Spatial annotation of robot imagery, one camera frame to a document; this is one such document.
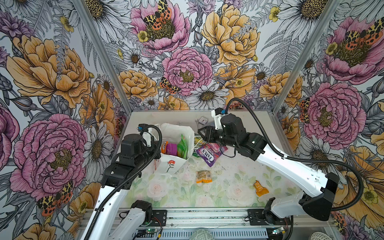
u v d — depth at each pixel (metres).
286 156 0.44
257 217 0.74
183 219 0.76
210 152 0.94
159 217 0.74
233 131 0.51
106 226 0.39
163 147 0.78
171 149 0.81
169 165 0.75
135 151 0.49
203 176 0.85
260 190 0.82
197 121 1.15
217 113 0.62
